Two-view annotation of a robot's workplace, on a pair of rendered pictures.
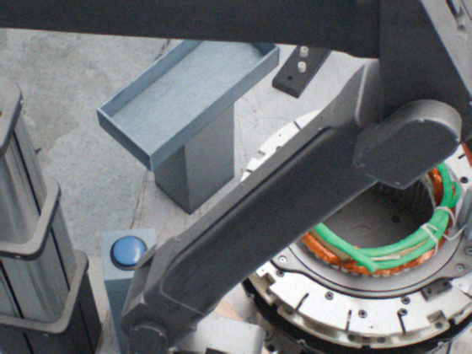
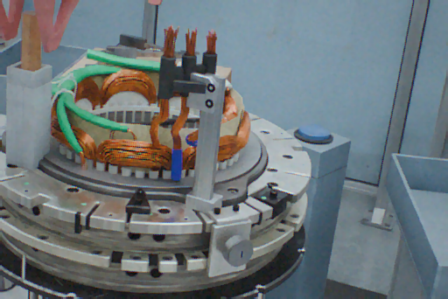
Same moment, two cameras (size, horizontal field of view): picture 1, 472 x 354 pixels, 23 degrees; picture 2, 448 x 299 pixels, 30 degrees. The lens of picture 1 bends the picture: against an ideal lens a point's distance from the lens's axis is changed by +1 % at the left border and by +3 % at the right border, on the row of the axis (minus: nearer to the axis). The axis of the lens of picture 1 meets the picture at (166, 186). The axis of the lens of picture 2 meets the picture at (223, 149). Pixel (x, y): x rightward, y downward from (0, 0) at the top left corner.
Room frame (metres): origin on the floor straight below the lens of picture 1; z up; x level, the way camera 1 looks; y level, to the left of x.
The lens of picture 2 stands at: (1.17, -0.81, 1.41)
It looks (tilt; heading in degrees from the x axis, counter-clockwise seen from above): 22 degrees down; 126
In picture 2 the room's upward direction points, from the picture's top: 7 degrees clockwise
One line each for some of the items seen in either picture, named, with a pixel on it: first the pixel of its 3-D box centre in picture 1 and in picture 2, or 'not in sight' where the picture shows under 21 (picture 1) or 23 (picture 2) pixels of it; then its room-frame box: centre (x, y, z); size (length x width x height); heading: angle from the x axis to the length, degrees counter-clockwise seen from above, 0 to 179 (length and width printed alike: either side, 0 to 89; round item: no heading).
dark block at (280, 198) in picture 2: not in sight; (270, 200); (0.81, -0.24, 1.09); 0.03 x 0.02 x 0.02; 98
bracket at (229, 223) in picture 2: not in sight; (225, 241); (0.81, -0.30, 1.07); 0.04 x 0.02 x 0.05; 69
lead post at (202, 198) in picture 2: not in sight; (210, 142); (0.78, -0.30, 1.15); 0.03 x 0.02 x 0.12; 13
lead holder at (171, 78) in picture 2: not in sight; (188, 75); (0.76, -0.31, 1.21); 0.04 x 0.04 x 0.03; 21
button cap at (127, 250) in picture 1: (128, 251); (314, 131); (0.67, 0.06, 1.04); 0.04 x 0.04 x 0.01
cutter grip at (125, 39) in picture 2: not in sight; (133, 41); (0.38, 0.03, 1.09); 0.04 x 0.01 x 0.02; 14
